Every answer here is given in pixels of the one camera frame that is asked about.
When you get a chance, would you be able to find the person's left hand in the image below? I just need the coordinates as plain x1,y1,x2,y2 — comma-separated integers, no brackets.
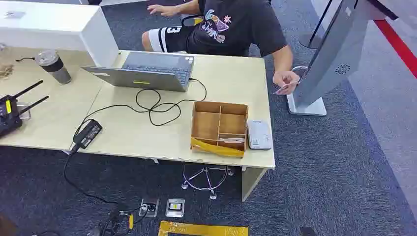
272,70,300,96

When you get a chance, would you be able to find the black laptop charger cable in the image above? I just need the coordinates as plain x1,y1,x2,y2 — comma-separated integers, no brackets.
74,78,208,138

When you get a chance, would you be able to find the grey kiosk stand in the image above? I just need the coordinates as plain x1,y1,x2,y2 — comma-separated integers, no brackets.
286,0,399,117

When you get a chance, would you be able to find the white counter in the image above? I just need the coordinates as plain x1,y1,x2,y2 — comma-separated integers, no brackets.
0,0,119,67

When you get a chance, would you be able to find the grey cup with clear lid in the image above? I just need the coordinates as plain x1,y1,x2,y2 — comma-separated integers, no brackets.
34,50,72,86

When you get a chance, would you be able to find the yellow tape strip on box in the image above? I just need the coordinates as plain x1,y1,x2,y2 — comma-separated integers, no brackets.
190,137,245,159

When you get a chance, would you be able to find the wooden card box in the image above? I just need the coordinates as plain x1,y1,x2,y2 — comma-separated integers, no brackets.
190,101,249,159

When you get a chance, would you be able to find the person's right hand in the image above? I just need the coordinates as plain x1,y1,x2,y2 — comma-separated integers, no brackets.
147,4,180,18

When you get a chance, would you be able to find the steel floor socket, closed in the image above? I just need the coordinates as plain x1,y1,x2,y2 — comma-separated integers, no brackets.
165,198,186,218

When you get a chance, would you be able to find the chrome chair base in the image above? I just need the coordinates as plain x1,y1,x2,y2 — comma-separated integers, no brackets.
181,164,235,200

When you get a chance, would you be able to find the red floor strip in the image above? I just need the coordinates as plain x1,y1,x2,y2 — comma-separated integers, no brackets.
373,19,417,79

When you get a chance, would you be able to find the black pole with round base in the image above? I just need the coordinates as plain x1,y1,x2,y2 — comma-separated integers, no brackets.
298,0,334,50

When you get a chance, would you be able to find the small silver object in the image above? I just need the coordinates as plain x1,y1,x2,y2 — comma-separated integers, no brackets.
16,102,32,120

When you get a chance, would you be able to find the grey laptop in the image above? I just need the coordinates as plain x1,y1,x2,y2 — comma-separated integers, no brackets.
81,51,195,92

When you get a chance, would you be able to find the person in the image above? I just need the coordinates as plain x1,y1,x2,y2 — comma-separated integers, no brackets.
142,0,300,96

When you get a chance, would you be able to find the yellow floor tape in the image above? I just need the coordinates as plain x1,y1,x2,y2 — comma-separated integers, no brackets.
158,220,249,236

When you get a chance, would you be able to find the black power adapter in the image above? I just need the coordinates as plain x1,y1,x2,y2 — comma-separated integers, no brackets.
71,119,103,150

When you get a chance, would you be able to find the steel floor socket with plugs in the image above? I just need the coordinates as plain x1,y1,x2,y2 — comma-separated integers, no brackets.
139,198,160,218

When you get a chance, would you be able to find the small card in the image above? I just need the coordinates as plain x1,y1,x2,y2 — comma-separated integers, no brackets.
273,81,299,95

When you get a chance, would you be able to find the thick black power cord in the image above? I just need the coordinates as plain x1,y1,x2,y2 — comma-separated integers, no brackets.
63,143,131,216

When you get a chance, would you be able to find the black radio unit with antennas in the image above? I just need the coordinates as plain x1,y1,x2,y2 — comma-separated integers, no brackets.
0,80,50,138

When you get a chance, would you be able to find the white card reader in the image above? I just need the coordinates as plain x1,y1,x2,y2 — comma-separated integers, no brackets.
246,119,273,151

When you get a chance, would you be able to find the pale wooden desk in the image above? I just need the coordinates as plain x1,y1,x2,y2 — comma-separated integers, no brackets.
63,50,276,203
0,47,126,154

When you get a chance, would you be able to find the thin black cable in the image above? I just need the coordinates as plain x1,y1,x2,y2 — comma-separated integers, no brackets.
97,205,151,236

